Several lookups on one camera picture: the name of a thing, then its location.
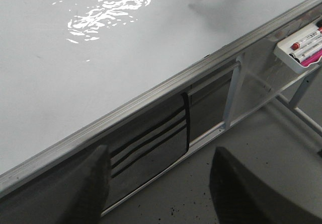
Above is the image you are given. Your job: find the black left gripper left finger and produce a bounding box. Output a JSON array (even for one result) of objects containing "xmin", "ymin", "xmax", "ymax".
[{"xmin": 1, "ymin": 145, "xmax": 111, "ymax": 223}]

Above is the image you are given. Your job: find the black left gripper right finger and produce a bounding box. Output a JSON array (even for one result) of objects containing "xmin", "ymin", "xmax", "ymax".
[{"xmin": 209, "ymin": 146, "xmax": 321, "ymax": 223}]

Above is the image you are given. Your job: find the dark grey panel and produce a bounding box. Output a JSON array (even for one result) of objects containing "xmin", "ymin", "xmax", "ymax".
[{"xmin": 189, "ymin": 71, "xmax": 232, "ymax": 141}]

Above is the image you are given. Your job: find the white plastic marker tray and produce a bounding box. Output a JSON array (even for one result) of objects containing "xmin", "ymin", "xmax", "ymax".
[{"xmin": 274, "ymin": 19, "xmax": 321, "ymax": 73}]

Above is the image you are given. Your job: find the pink marker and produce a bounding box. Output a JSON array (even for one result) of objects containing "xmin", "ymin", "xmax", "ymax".
[{"xmin": 300, "ymin": 50, "xmax": 322, "ymax": 67}]

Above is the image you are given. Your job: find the red capped marker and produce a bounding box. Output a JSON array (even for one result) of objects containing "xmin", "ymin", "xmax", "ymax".
[{"xmin": 291, "ymin": 27, "xmax": 321, "ymax": 50}]

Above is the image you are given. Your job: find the black capped marker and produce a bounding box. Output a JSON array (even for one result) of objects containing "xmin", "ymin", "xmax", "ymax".
[{"xmin": 289, "ymin": 36, "xmax": 321, "ymax": 63}]

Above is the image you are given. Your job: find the white whiteboard with aluminium frame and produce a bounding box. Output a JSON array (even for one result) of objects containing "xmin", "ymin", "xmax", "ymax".
[{"xmin": 1, "ymin": 0, "xmax": 308, "ymax": 195}]

